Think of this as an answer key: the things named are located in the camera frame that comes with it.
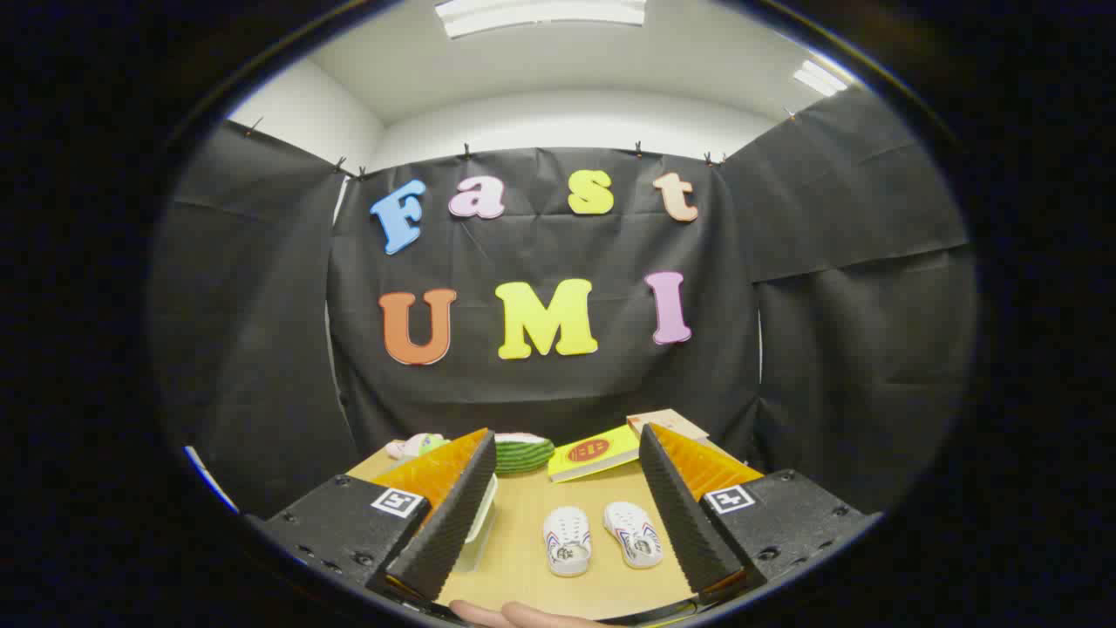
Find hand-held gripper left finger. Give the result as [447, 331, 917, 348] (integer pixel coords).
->
[260, 427, 498, 604]

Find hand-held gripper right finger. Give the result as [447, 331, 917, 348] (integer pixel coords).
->
[638, 423, 883, 605]

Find pale green fabric storage box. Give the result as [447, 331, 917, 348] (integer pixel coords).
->
[452, 474, 500, 574]

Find white canvas shoe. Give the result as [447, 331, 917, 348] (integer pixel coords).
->
[603, 501, 664, 570]
[542, 506, 593, 577]

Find pink and green plush toy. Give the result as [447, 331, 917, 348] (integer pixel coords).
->
[384, 433, 450, 461]

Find watermelon slice plush toy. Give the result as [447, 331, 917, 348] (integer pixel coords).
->
[493, 432, 556, 475]

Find beige book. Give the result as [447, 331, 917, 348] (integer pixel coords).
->
[626, 408, 710, 442]

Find yellow book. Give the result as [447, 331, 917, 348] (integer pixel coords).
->
[547, 425, 643, 483]

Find row of black cloth clips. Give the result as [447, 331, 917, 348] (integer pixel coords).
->
[244, 106, 799, 180]

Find small ceiling light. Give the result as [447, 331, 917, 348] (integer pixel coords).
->
[792, 58, 848, 98]

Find long ceiling light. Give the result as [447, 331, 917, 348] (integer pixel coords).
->
[434, 0, 648, 40]

